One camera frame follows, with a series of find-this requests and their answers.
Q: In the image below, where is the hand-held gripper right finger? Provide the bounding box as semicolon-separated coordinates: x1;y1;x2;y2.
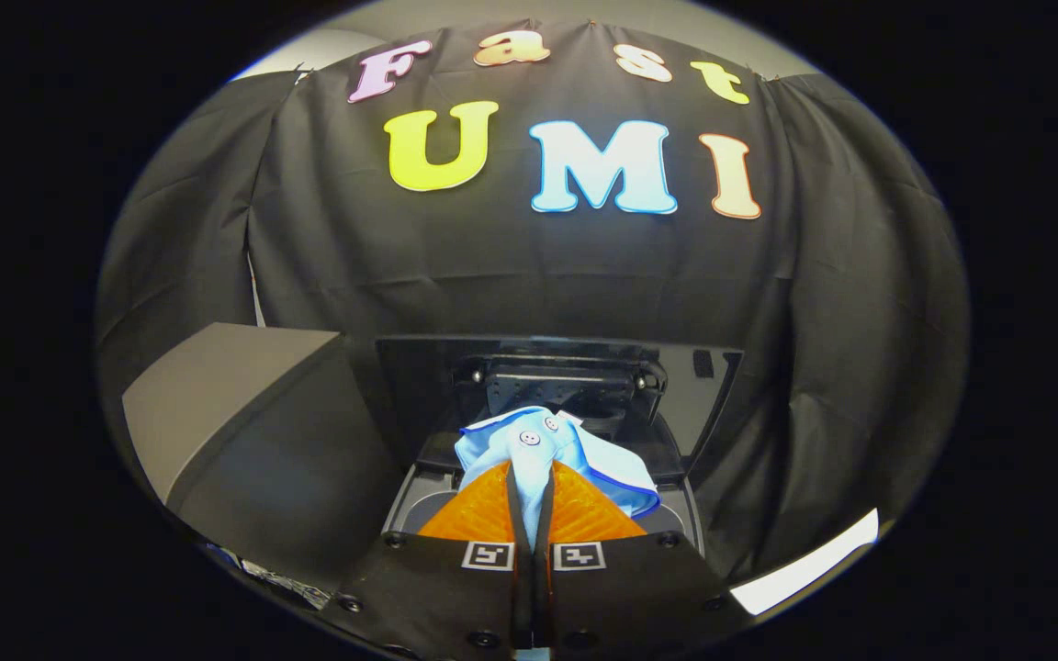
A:
534;459;755;657

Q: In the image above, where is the black backdrop cloth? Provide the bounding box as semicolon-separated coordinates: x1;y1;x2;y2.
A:
93;20;971;588

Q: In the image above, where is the light blue polo shirt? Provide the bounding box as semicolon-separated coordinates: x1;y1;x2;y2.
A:
454;406;661;552

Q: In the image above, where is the white paper sheet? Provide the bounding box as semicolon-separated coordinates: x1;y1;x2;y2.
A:
729;508;881;616

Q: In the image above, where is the grey cabinet with dark top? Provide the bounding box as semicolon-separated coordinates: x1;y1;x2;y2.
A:
122;321;401;593

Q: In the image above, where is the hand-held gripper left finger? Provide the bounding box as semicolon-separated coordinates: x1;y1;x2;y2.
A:
318;459;535;660

